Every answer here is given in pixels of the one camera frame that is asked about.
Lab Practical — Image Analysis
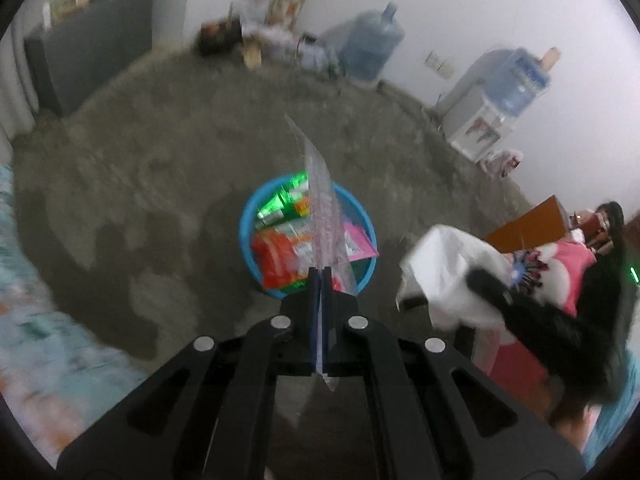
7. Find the pink cloth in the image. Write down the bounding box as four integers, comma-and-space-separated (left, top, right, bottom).
470, 240, 598, 411

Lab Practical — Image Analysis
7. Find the blue mesh wastebasket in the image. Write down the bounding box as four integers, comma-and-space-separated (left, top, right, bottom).
239, 175, 377, 301

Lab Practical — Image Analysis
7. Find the red snack packet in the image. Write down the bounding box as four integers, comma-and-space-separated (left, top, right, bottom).
250, 225, 318, 291

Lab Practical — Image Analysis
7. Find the blue dispenser water bottle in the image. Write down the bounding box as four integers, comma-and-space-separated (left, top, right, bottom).
485, 47, 551, 118

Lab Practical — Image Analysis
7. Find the transparent plastic wrapper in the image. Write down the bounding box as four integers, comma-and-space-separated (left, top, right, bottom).
284, 114, 361, 393

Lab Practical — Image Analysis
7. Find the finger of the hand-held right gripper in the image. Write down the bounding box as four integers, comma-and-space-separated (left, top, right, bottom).
465, 267, 523, 313

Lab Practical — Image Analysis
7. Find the pink white plastic bag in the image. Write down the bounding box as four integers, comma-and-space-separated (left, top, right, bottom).
482, 147, 525, 180

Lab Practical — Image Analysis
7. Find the black bag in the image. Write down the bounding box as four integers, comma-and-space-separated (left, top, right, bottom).
197, 17, 243, 56

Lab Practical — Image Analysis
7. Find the green snack packet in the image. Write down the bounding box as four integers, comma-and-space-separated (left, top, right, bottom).
256, 174, 313, 226

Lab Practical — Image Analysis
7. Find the large blue water jug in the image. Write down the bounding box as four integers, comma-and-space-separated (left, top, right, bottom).
340, 2, 406, 86

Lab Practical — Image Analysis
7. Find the wall socket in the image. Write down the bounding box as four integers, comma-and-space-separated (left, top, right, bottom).
425, 50, 453, 80

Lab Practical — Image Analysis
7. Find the white water dispenser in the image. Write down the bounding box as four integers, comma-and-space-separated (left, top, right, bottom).
440, 50, 516, 163

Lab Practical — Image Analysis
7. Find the orange wooden board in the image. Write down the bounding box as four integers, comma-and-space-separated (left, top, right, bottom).
484, 195, 571, 253

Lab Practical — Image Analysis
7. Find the pile of white plastic bags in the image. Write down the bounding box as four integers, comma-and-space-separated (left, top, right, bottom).
240, 22, 341, 76

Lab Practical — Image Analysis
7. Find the pink snack packet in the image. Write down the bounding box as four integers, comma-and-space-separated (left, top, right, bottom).
342, 217, 379, 262

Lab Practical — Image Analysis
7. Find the person's right forearm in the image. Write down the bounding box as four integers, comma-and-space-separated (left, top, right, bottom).
547, 355, 640, 468

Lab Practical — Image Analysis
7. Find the multicoloured patterned cloth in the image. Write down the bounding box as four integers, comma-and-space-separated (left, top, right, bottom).
512, 249, 548, 288

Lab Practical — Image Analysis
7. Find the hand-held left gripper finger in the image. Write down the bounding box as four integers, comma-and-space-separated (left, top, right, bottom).
321, 266, 586, 480
57, 266, 321, 480

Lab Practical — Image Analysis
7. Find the floral blanket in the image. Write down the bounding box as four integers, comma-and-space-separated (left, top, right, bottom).
0, 165, 151, 463

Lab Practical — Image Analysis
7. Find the grey cabinet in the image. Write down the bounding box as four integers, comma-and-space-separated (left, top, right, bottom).
24, 0, 153, 118

